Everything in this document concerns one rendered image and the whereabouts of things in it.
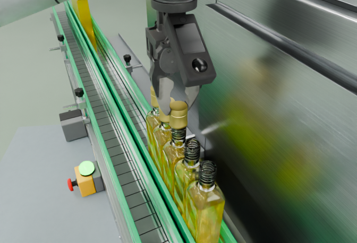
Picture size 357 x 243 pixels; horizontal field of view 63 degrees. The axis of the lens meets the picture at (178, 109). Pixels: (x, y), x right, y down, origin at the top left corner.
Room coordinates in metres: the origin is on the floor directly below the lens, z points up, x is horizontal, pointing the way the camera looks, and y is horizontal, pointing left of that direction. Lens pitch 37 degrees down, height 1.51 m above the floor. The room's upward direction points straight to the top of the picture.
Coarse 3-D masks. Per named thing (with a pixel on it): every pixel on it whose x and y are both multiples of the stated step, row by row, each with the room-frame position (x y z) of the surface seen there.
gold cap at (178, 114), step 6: (174, 102) 0.44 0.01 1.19; (180, 102) 0.44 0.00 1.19; (174, 108) 0.42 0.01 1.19; (180, 108) 0.42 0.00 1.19; (186, 108) 0.43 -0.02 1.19; (174, 114) 0.42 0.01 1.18; (180, 114) 0.42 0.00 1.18; (186, 114) 0.43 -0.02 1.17; (174, 120) 0.42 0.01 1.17; (180, 120) 0.42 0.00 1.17; (186, 120) 0.43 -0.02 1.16; (174, 126) 0.42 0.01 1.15; (180, 126) 0.42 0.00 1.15
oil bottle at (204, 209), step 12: (192, 192) 0.32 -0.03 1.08; (204, 192) 0.31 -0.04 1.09; (216, 192) 0.31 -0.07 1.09; (192, 204) 0.31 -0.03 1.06; (204, 204) 0.30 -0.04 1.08; (216, 204) 0.30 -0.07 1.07; (192, 216) 0.31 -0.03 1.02; (204, 216) 0.29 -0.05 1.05; (216, 216) 0.30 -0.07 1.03; (192, 228) 0.31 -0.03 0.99; (204, 228) 0.29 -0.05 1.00; (216, 228) 0.31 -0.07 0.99; (204, 240) 0.30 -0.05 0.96; (216, 240) 0.31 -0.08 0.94
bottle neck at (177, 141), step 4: (172, 128) 0.42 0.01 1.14; (184, 128) 0.42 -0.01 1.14; (172, 132) 0.43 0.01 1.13; (176, 132) 0.42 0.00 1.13; (180, 132) 0.42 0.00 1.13; (184, 132) 0.42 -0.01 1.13; (172, 136) 0.43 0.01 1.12; (176, 136) 0.42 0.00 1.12; (180, 136) 0.42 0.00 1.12; (184, 136) 0.42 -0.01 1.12; (172, 140) 0.43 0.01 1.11; (176, 140) 0.42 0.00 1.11; (180, 140) 0.42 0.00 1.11; (184, 140) 0.42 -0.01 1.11; (172, 144) 0.43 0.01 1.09; (176, 144) 0.42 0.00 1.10; (180, 144) 0.42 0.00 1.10
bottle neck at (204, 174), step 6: (204, 162) 0.33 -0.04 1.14; (210, 162) 0.33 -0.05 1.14; (204, 168) 0.33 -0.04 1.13; (210, 168) 0.33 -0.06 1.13; (216, 168) 0.32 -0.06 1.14; (204, 174) 0.31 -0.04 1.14; (210, 174) 0.31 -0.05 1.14; (204, 180) 0.31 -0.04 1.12; (210, 180) 0.31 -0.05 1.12; (204, 186) 0.31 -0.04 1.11; (210, 186) 0.31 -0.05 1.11
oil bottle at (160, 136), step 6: (156, 126) 0.49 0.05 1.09; (156, 132) 0.48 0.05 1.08; (162, 132) 0.47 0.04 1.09; (168, 132) 0.47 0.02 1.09; (156, 138) 0.47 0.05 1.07; (162, 138) 0.46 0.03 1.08; (168, 138) 0.46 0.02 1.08; (156, 144) 0.47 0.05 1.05; (162, 144) 0.45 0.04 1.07; (156, 150) 0.48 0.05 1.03; (162, 150) 0.45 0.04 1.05; (156, 156) 0.48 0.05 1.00; (162, 156) 0.45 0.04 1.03; (156, 162) 0.48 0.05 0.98; (162, 162) 0.45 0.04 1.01; (162, 168) 0.45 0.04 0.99; (162, 174) 0.45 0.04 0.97
